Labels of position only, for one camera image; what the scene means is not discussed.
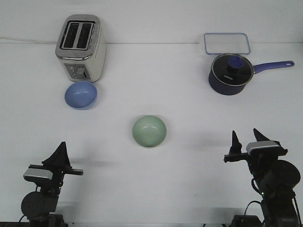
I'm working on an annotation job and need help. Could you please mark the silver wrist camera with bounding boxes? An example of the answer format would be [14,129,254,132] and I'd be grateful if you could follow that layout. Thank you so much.
[23,168,53,182]
[246,140,280,156]

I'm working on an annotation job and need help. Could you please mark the white toaster power cable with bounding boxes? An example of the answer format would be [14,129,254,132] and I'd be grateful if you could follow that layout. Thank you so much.
[0,35,59,45]

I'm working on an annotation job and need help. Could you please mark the blue bowl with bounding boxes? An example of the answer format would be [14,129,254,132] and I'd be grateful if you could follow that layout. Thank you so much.
[64,81,98,110]

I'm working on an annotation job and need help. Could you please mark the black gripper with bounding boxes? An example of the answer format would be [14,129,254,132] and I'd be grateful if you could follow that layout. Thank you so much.
[28,141,83,193]
[223,128,288,178]

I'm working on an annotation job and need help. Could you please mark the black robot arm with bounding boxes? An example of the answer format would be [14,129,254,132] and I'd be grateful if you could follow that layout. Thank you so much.
[21,141,83,227]
[223,129,302,227]

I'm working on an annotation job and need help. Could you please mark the blue saucepan with handle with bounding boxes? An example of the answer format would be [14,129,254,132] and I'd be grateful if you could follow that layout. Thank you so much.
[209,61,295,96]

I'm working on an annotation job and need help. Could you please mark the glass pot lid blue knob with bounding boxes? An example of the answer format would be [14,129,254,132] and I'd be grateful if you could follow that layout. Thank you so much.
[211,53,254,86]

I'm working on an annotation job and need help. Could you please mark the silver two-slot toaster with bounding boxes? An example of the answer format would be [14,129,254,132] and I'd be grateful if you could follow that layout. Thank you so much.
[55,14,107,82]

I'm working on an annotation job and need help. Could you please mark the green bowl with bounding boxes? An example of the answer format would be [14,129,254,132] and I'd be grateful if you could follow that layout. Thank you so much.
[132,115,167,148]

